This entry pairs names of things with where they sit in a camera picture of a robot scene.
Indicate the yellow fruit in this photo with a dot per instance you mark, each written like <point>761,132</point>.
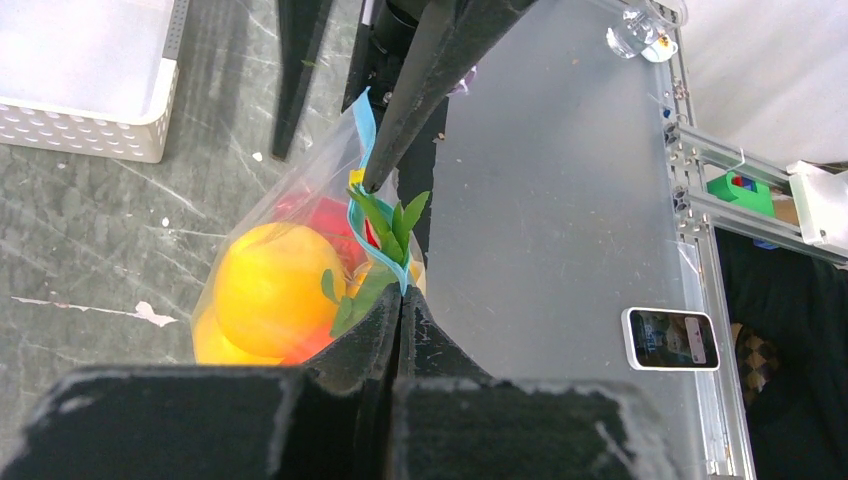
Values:
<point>376,270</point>

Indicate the small white square device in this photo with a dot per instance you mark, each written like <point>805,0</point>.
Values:
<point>669,340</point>

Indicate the clear glass cup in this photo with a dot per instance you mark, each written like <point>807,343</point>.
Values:
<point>645,28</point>

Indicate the yellow lemon front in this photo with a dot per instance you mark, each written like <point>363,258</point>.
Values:
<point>212,346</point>

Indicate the green leafy vegetable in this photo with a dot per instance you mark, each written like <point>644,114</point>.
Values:
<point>385,232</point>

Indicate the white plastic basket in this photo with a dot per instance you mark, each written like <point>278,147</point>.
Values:
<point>95,78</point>

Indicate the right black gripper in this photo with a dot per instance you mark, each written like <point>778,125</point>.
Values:
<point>451,38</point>

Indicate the clear zip top bag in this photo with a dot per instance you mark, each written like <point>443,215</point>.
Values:
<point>329,169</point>

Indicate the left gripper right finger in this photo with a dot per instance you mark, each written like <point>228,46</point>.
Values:
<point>450,419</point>

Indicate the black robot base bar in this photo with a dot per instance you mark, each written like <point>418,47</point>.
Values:
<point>416,171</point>

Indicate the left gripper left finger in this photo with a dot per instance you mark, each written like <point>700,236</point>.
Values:
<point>325,419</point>

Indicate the red bell pepper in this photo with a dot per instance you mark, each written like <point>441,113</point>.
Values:
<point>328,217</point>

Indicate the green plastic block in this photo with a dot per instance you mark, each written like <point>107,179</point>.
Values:
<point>743,192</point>

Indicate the aluminium frame rail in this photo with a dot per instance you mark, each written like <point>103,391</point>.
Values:
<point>771,76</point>

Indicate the yellow lemon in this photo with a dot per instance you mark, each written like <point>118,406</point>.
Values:
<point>212,346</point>
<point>270,279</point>

